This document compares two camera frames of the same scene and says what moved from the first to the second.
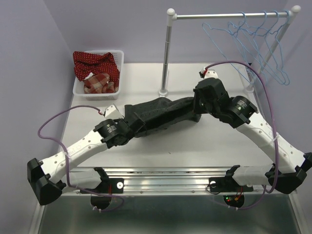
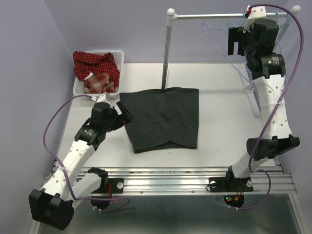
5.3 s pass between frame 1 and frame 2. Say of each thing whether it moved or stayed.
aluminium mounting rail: stayed
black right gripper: moved
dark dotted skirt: moved
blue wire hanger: moved
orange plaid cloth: stayed
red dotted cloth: stayed
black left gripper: moved
